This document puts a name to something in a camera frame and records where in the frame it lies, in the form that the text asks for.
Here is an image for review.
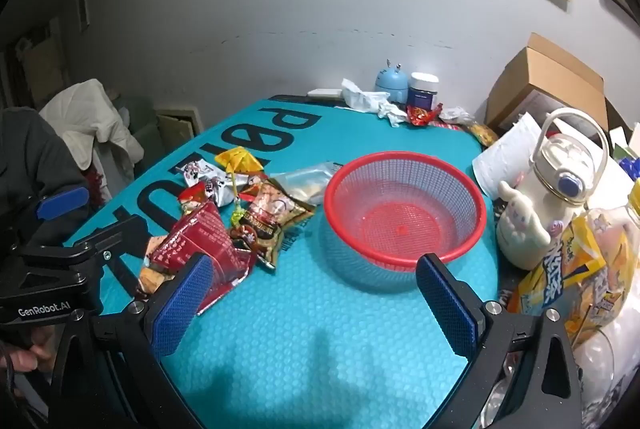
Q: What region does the white paper towel roll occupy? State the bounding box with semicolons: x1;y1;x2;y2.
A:
471;113;543;197

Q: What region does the yellow snack packet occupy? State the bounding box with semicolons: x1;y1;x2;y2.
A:
215;148;264;175

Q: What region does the white crumpled wrapper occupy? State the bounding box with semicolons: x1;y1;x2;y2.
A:
440;106;476;125

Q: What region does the dark red snack packet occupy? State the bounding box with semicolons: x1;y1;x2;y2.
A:
150;202;258;315

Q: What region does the red plastic mesh basket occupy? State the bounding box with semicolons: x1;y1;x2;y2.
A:
324;151;488;271

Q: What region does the red candy wrapper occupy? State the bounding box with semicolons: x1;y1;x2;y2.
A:
406;103;444;126

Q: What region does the white jacket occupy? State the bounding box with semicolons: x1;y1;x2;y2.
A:
39;79;146;170

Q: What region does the dark jar white lid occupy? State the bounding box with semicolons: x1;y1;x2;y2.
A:
407;72;441;110

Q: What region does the green yellow thin wrapper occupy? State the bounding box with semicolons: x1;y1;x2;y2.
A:
227;164;247;230

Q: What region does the orange snack packet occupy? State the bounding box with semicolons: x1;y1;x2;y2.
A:
137;234;176;295

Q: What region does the green white box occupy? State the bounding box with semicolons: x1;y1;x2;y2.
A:
607;123;640;160

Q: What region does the brown cardboard box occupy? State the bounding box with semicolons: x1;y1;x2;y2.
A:
605;98;632;131

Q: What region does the yellow snack bag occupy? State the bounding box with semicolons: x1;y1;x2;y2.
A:
467;122;501;147

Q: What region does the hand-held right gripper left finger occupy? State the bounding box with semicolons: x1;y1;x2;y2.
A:
47;253;216;429

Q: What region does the white red snack packet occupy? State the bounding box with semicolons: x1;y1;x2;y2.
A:
200;174;261;207

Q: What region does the tan cardboard box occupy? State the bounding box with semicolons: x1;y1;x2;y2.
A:
485;32;608;135

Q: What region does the yellow label drink bottle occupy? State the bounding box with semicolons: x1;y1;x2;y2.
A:
510;179;640;350

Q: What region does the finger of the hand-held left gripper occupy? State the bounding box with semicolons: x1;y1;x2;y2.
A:
65;215;151;261
10;186;91;246

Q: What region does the crumpled white tissue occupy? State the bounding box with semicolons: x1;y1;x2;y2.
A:
341;78;408;127

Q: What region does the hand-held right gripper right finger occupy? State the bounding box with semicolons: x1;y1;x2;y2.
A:
416;253;583;429

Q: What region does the white handled water bottle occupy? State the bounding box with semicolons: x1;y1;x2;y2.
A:
520;108;610;270

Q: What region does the cardboard piece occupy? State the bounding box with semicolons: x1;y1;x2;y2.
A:
155;108;203;152

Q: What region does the clear zip bag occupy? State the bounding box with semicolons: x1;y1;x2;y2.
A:
270;162;346;206

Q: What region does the person's left hand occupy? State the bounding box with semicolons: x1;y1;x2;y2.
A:
0;326;58;375

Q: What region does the blue egg-shaped device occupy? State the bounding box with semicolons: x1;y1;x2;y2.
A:
375;58;411;104

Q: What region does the dark grey garment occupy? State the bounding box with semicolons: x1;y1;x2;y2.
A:
0;106;91;230

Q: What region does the brown cartoon snack packet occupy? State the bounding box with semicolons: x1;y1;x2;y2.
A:
231;179;316;272

